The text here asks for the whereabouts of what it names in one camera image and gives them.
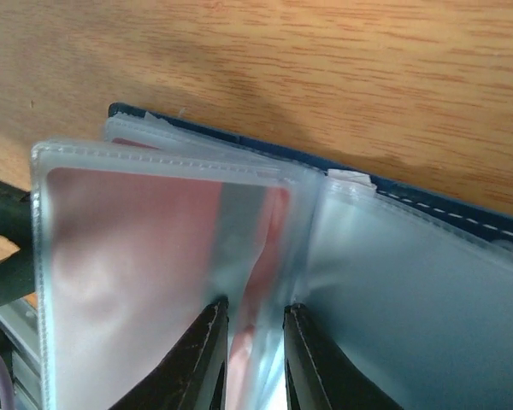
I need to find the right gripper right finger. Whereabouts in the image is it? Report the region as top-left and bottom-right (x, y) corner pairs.
(283, 303), (401, 409)

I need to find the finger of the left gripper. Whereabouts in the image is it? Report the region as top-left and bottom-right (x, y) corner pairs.
(0, 180), (35, 307)

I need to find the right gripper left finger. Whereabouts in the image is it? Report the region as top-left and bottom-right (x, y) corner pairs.
(112, 296), (228, 410)

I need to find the dark blue card holder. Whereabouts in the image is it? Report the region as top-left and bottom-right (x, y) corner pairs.
(31, 103), (513, 409)

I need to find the aluminium rail frame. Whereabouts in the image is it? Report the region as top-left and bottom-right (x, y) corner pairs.
(0, 299), (42, 409)

